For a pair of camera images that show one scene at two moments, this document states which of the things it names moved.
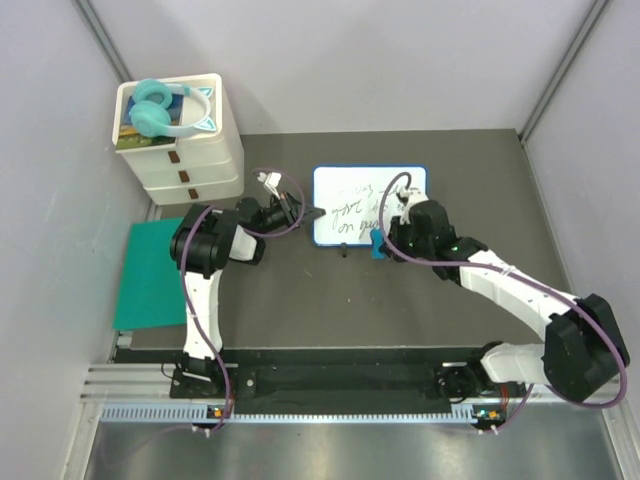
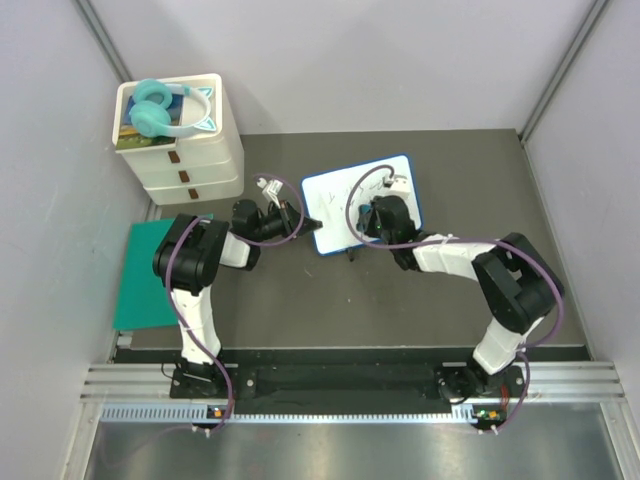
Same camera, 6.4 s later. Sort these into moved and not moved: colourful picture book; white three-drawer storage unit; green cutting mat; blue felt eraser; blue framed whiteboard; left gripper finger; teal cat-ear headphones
Moved: left gripper finger; blue felt eraser; blue framed whiteboard
Not moved: white three-drawer storage unit; teal cat-ear headphones; colourful picture book; green cutting mat
